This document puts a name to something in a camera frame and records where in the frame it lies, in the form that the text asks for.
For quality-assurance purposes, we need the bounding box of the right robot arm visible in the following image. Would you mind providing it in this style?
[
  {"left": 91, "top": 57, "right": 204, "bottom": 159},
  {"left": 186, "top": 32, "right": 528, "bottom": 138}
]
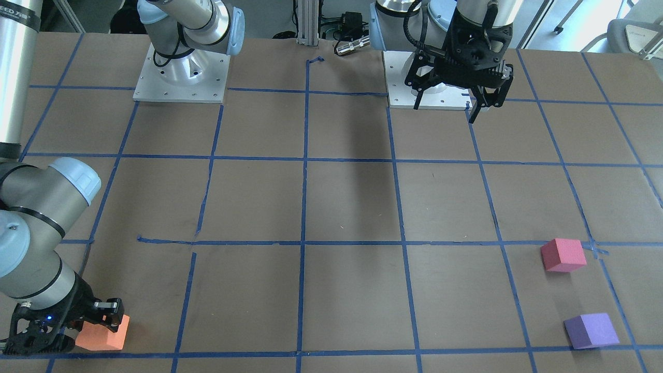
[{"left": 1, "top": 1, "right": 129, "bottom": 355}]

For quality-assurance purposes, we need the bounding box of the purple foam block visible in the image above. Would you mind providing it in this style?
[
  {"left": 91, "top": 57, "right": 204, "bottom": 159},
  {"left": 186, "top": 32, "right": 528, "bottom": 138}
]
[{"left": 564, "top": 312, "right": 620, "bottom": 349}]

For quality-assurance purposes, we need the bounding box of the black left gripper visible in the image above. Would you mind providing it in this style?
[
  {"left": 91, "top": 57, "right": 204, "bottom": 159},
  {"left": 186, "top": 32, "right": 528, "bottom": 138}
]
[{"left": 404, "top": 4, "right": 514, "bottom": 124}]

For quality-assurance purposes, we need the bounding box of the aluminium frame post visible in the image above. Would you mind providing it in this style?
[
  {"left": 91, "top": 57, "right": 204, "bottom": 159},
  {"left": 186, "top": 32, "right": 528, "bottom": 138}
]
[{"left": 294, "top": 0, "right": 322, "bottom": 47}]

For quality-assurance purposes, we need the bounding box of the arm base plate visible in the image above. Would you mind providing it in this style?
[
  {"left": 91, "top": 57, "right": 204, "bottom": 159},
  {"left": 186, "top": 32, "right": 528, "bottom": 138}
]
[
  {"left": 383, "top": 50, "right": 473, "bottom": 110},
  {"left": 133, "top": 46, "right": 230, "bottom": 104}
]

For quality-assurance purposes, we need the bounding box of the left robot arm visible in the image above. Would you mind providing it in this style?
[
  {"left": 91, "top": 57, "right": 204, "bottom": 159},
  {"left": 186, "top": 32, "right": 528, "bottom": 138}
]
[{"left": 369, "top": 1, "right": 523, "bottom": 123}]

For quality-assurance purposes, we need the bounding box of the pink foam block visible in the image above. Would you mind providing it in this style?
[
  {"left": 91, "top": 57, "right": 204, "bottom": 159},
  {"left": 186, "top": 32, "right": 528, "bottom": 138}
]
[{"left": 540, "top": 238, "right": 587, "bottom": 273}]

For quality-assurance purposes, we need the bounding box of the orange foam block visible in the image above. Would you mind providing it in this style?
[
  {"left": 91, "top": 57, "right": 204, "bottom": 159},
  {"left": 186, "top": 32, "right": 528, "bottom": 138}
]
[{"left": 75, "top": 314, "right": 130, "bottom": 351}]

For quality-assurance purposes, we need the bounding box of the black cable bundle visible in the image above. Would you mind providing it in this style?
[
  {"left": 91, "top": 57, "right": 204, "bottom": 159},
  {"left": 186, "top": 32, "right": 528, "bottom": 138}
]
[{"left": 319, "top": 10, "right": 371, "bottom": 42}]

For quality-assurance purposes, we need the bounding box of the silver metal cylinder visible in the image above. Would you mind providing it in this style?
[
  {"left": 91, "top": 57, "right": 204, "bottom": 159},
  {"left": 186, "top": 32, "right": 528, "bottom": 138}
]
[{"left": 334, "top": 35, "right": 371, "bottom": 57}]

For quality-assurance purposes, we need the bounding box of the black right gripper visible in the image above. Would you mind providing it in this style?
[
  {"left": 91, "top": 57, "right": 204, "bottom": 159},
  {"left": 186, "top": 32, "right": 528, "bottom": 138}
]
[{"left": 3, "top": 275, "right": 125, "bottom": 356}]

